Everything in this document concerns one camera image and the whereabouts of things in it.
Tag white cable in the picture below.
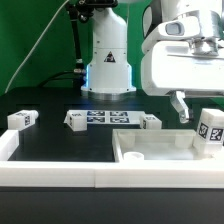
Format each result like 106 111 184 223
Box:
4 0 72 95

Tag white square tabletop part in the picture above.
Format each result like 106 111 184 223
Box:
112 129 224 163

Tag printed marker sheet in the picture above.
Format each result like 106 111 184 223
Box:
71 110 145 124

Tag black cable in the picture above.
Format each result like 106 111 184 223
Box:
39 70 88 89

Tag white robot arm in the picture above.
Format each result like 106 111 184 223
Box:
82 0 224 123

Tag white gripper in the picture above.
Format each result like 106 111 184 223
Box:
141 15 224 123

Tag white U-shaped fence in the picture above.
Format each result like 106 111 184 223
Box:
0 130 224 189

